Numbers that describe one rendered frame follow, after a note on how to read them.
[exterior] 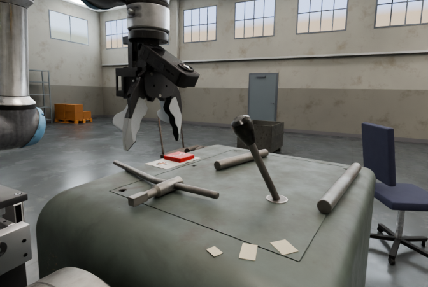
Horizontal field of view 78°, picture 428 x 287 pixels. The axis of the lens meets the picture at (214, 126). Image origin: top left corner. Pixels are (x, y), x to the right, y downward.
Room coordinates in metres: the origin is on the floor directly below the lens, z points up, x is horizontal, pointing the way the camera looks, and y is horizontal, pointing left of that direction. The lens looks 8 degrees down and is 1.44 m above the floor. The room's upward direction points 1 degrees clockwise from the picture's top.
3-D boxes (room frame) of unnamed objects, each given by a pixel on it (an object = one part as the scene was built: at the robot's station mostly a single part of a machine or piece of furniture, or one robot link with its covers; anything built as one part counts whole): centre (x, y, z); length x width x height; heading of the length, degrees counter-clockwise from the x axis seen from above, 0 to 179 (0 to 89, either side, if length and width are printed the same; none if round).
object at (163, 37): (0.50, 0.13, 1.48); 0.09 x 0.08 x 0.12; 56
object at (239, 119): (0.40, -0.04, 1.38); 0.04 x 0.03 x 0.05; 146
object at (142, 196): (0.44, 0.10, 1.27); 0.12 x 0.02 x 0.02; 147
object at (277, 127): (6.29, -1.14, 0.36); 1.05 x 0.88 x 0.72; 154
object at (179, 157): (0.70, 0.09, 1.26); 0.06 x 0.06 x 0.02; 56
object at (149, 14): (0.50, 0.12, 1.56); 0.08 x 0.08 x 0.05
